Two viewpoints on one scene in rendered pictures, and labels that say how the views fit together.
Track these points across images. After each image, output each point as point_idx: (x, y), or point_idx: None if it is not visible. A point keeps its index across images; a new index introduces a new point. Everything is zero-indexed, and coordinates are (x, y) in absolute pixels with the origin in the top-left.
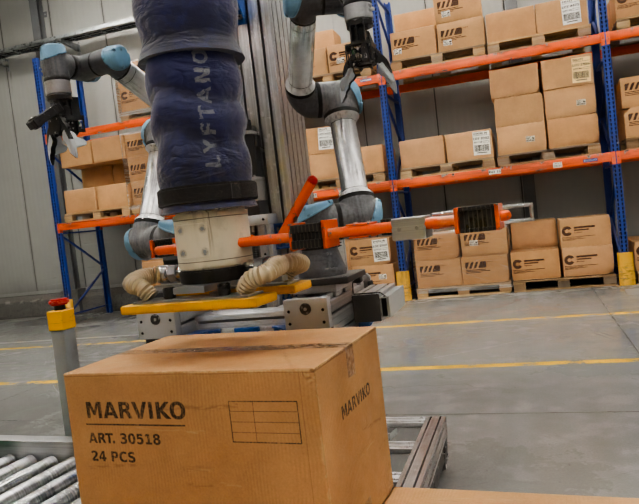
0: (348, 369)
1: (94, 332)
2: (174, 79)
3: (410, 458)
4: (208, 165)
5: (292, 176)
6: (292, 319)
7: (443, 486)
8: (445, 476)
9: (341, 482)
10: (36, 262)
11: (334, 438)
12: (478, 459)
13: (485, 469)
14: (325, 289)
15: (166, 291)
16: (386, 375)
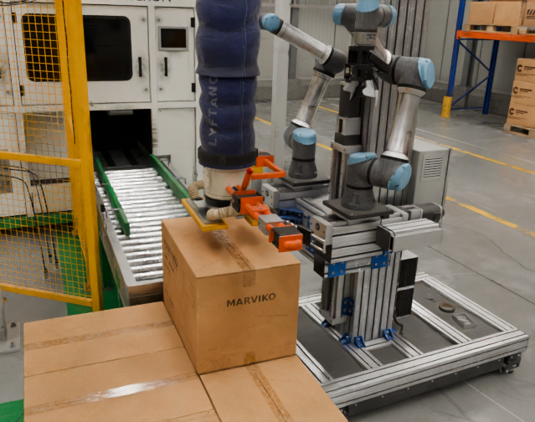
0: (244, 282)
1: (450, 131)
2: (202, 90)
3: (445, 348)
4: (209, 143)
5: (380, 121)
6: (311, 229)
7: (487, 383)
8: (501, 378)
9: (214, 335)
10: (444, 55)
11: (212, 313)
12: None
13: None
14: (343, 217)
15: (195, 200)
16: None
